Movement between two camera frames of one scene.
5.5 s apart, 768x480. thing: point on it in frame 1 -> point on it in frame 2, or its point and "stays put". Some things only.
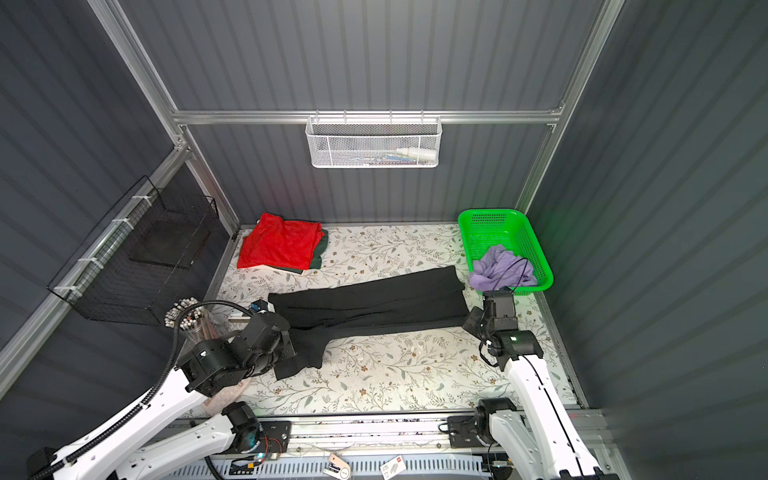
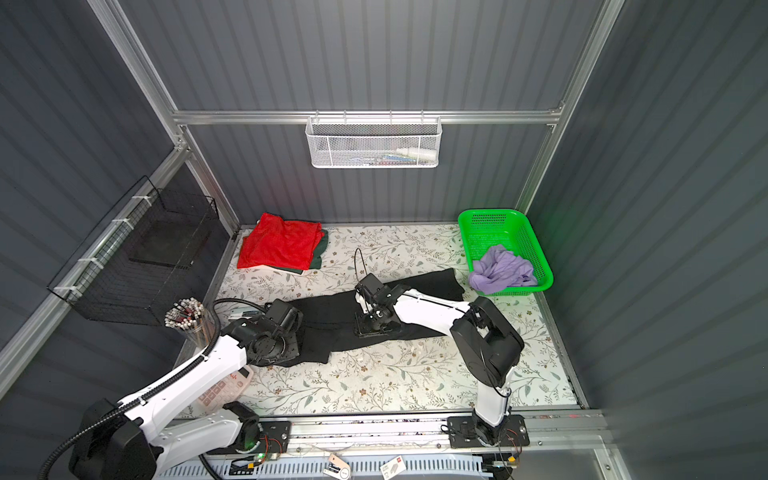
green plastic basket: [484, 229] stays put
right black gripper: [471, 322] -> [363, 329]
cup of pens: [196, 324] stays put
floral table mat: [420, 370] stays put
